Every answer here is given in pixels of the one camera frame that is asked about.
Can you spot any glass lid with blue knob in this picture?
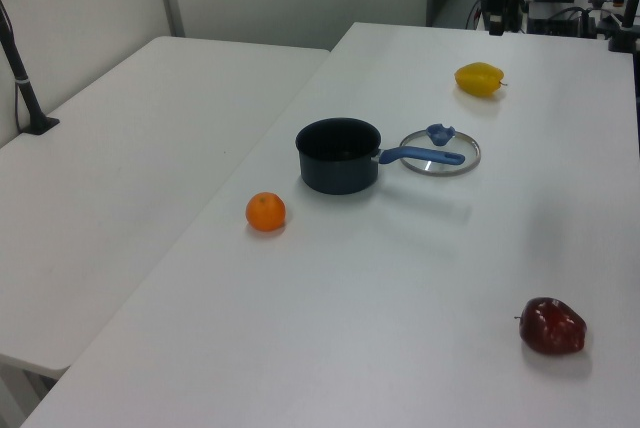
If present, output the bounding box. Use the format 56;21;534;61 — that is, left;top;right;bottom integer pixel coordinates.
399;123;482;178

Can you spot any black electronics box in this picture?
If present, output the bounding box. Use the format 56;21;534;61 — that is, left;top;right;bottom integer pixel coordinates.
527;0;597;38

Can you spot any yellow starfruit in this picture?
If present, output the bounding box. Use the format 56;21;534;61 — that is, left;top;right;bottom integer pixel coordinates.
453;61;508;99

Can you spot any orange fruit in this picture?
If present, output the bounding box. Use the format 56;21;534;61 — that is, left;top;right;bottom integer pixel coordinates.
244;191;287;233

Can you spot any red apple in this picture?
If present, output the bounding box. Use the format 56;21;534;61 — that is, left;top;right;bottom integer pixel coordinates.
514;296;588;356

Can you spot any white side table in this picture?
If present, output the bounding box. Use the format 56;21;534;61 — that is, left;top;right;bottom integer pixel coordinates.
0;36;331;382

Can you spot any black camera stand pole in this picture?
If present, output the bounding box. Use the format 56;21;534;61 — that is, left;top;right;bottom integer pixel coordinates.
0;0;61;136
607;0;640;54

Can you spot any dark saucepan with blue handle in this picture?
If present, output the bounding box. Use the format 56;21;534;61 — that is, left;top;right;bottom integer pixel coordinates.
295;117;466;196

